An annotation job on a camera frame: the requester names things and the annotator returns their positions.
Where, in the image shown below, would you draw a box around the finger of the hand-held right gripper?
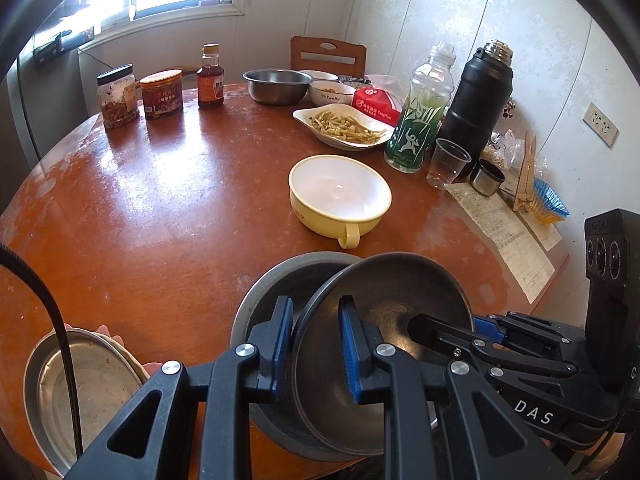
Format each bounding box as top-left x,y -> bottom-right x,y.
406,312 -> 576,378
472,311 -> 586,356

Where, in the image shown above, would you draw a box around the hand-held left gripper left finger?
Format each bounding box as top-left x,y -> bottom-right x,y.
62,295 -> 294,480

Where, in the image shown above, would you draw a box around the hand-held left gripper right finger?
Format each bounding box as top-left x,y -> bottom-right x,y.
338,295 -> 568,480

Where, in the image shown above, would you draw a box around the small steel bowl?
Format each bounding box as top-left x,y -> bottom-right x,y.
291,253 -> 474,456

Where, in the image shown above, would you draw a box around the deep metal plate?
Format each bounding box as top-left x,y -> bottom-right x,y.
230,252 -> 363,462

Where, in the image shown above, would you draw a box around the pink plate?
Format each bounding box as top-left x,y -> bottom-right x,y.
95,324 -> 165,383

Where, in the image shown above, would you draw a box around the round metal tray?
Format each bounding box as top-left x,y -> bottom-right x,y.
23,327 -> 151,477

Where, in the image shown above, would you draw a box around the paper sheets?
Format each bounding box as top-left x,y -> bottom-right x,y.
445,182 -> 563,304

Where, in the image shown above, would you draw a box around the blue paper baking cups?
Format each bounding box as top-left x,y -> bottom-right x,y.
531,177 -> 571,224

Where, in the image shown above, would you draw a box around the wooden clips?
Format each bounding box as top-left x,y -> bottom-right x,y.
512,131 -> 538,212

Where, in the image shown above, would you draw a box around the steel thermos cap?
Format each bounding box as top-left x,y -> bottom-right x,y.
470,158 -> 506,197

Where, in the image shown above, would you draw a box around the clear plastic cup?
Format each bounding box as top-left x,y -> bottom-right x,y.
426,138 -> 472,191

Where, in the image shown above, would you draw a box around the clear bag of snacks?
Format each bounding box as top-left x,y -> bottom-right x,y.
482,129 -> 526,171

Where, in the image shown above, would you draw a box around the green drink bottle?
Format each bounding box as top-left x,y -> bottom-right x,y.
384,41 -> 457,175

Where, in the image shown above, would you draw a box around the white dish with food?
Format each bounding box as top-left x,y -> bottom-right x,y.
292,103 -> 396,152

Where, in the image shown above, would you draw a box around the black thermos flask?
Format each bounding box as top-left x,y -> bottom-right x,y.
440,40 -> 515,178

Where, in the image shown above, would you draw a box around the red tissue pack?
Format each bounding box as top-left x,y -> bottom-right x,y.
351,86 -> 406,127

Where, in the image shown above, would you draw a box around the white printed bowl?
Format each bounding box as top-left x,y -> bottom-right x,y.
308,80 -> 357,107

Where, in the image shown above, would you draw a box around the large steel bowl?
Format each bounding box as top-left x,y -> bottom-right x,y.
243,69 -> 313,106

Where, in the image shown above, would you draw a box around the white plastic bag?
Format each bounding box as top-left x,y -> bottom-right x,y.
365,74 -> 413,106

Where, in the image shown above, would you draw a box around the brown sauce bottle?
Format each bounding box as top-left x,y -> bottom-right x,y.
197,43 -> 225,110

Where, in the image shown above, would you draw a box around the red-lidded jar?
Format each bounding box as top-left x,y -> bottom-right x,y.
139,69 -> 184,120

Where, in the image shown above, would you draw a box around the wooden chair back with cutout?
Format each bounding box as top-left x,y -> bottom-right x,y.
290,36 -> 367,81

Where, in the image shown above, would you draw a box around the black-lidded clear jar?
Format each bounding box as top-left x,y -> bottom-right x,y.
96,64 -> 141,130

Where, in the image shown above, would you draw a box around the grey refrigerator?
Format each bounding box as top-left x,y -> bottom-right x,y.
0,55 -> 41,176

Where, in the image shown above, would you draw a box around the yellow cup with handle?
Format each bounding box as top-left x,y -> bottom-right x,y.
288,155 -> 393,250

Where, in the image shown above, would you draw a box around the white wall socket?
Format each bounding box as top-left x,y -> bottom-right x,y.
582,102 -> 619,148

